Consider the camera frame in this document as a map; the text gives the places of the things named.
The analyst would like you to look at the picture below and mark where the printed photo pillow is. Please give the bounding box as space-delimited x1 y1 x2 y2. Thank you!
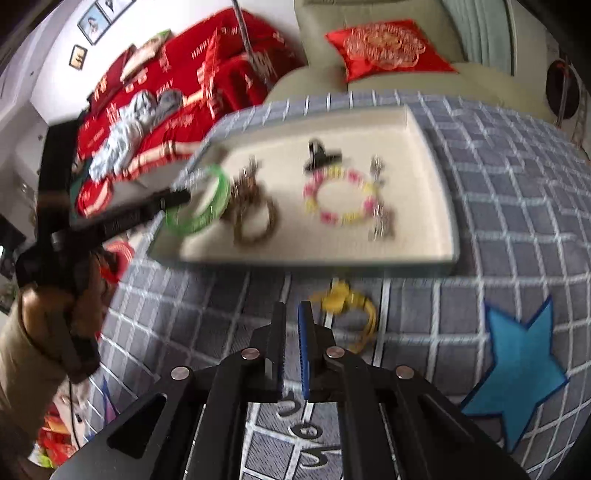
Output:
121 30 172 81

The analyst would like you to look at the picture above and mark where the light blue garment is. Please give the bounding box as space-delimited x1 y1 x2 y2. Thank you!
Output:
88 92 160 182

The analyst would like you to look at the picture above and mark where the green bracelet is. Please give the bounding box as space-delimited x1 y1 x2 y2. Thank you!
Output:
165 165 230 237

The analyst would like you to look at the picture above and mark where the yellow hair tie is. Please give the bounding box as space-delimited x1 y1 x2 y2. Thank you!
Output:
310 282 377 354

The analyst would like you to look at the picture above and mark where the cream jewelry tray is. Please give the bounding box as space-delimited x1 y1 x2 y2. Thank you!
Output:
147 105 461 278

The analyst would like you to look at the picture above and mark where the person's left forearm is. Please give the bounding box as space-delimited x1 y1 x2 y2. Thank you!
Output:
0 318 70 467

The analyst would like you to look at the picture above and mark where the beige leather armchair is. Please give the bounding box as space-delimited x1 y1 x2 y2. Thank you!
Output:
265 0 555 121

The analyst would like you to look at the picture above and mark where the person's left hand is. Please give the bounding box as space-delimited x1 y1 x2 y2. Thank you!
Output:
18 256 121 370

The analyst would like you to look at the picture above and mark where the brown braided bracelet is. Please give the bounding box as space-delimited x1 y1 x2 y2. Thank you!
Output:
228 159 280 247

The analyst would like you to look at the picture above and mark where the red embroidered cushion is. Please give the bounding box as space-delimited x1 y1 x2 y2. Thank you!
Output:
325 19 458 84

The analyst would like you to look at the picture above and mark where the dark red pillow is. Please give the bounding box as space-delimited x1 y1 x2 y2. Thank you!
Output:
88 48 136 112

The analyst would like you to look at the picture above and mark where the pink yellow bead bracelet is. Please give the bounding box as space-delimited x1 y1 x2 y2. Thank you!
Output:
302 167 382 227

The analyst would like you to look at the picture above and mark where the grey garment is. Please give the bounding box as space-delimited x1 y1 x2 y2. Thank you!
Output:
154 90 186 126

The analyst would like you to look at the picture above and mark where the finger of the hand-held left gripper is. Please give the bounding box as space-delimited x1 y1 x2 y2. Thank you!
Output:
139 187 192 219

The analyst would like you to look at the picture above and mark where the black hair clip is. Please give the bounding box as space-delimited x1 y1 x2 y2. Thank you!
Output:
302 137 345 174

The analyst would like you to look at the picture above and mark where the light blue curtain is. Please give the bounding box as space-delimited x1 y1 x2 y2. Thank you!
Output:
441 0 517 75

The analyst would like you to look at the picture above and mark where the grey plaid table cloth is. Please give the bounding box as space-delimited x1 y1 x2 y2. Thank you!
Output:
69 90 591 480

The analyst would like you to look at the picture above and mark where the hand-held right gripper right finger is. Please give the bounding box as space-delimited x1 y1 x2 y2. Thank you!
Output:
297 301 532 480

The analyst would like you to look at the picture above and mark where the silver floor lamp pole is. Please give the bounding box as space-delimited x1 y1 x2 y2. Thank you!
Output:
231 0 274 89

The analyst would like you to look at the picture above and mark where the red round patterned table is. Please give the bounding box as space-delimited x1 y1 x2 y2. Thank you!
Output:
99 240 136 284

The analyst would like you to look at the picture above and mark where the red printed sofa cover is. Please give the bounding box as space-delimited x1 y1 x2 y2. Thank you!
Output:
76 9 305 217

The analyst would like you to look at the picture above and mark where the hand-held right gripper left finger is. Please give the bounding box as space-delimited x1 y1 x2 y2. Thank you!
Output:
51 301 288 480

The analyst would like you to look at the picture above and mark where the blue star patch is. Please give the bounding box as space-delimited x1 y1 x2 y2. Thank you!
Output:
459 295 570 453

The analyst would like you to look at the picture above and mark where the silver rhinestone hair clip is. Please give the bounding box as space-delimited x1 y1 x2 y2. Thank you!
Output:
368 205 396 243

